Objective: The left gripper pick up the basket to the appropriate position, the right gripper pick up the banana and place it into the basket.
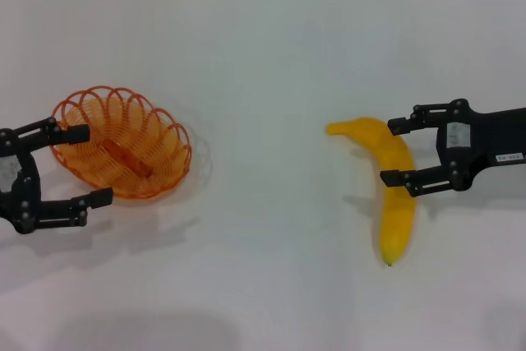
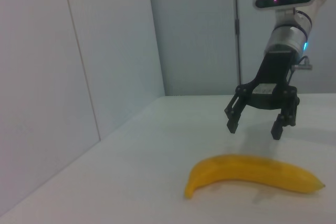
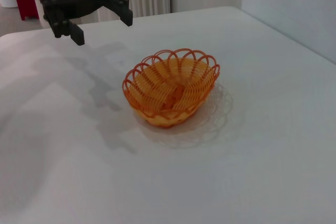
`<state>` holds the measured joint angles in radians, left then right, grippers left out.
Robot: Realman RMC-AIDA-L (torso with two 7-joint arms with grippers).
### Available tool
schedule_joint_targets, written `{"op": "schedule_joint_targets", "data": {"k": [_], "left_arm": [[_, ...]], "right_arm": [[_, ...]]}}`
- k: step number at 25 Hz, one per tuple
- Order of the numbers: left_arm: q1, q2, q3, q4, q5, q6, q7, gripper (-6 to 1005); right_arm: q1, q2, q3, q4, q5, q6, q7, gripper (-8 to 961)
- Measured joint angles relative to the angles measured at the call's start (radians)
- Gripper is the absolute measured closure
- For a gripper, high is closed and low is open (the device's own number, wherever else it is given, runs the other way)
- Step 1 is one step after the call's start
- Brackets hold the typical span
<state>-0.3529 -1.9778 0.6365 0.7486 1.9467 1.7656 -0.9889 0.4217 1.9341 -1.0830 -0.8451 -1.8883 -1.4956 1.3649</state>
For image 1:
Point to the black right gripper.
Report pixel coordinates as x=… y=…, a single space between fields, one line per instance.
x=485 y=137

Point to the yellow banana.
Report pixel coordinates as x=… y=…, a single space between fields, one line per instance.
x=396 y=153

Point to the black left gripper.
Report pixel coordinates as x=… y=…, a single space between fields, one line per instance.
x=16 y=186

